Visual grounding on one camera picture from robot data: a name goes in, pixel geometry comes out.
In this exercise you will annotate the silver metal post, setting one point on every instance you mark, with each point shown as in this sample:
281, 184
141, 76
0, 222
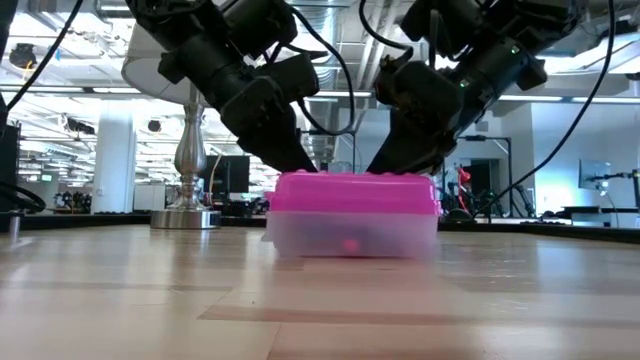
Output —
15, 227

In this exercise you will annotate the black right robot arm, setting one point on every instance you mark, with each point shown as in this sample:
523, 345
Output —
500, 25

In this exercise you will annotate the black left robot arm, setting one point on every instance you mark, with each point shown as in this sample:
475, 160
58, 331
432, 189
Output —
200, 20

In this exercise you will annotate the red desk lamp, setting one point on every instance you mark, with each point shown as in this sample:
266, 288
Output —
464, 182

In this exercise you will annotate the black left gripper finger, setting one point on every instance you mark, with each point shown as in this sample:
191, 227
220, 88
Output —
306, 157
275, 150

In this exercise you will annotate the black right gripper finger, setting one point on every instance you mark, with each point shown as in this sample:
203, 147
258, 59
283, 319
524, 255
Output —
415, 150
382, 162

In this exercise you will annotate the black monitor screen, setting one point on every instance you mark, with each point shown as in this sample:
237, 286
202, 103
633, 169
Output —
227, 175

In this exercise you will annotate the white shade silver table lamp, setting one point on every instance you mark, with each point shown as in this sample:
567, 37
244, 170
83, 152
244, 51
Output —
187, 165

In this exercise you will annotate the ceiling strip light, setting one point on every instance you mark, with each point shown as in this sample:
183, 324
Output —
345, 94
530, 98
607, 100

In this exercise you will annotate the clear supply box pink lid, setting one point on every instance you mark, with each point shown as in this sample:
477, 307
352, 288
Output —
350, 200

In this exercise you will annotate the grey wall monitor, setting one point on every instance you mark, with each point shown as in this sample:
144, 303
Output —
595, 175

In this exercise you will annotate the black ceiling spotlight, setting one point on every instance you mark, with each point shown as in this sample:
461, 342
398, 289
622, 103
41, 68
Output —
22, 55

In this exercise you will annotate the silver ventilation duct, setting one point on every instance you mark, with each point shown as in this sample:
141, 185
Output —
322, 145

